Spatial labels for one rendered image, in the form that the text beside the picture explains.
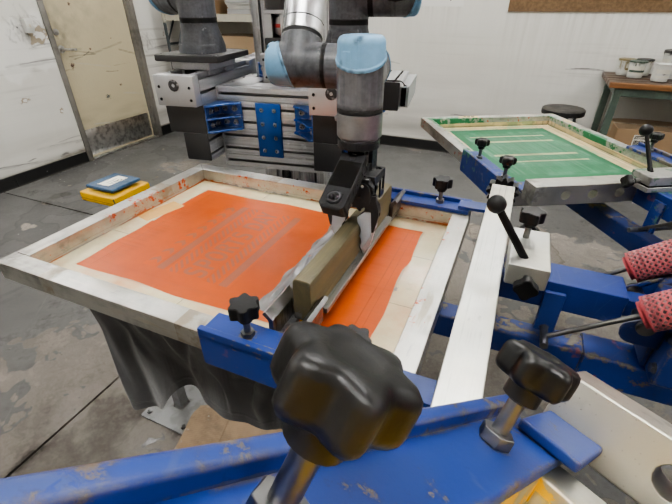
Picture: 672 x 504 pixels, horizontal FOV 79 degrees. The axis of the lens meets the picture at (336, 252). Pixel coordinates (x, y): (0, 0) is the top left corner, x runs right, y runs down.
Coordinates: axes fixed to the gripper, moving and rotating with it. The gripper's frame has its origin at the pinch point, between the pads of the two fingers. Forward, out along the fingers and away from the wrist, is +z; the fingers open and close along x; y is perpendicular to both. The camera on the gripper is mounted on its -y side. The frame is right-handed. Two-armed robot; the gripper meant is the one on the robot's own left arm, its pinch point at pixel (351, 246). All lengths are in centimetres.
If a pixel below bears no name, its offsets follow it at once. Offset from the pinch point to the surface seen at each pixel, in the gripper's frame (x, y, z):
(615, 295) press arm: -42.2, -2.6, -3.1
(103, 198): 75, 6, 6
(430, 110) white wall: 61, 381, 55
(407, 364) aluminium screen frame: -17.1, -22.7, 2.1
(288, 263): 12.3, -3.0, 5.3
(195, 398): 74, 17, 100
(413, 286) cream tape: -12.6, -0.5, 5.3
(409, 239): -7.5, 16.1, 5.2
